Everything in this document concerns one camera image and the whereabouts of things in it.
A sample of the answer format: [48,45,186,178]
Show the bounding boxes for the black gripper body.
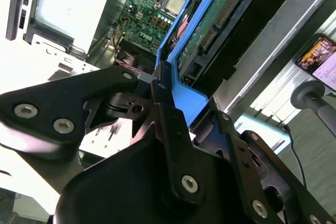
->
[54,137,253,224]

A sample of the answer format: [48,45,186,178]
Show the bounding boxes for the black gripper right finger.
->
[209,110,336,224]

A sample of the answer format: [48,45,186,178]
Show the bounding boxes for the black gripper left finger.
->
[0,60,207,207]

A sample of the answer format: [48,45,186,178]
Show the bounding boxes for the hard disk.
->
[156,0,313,127]

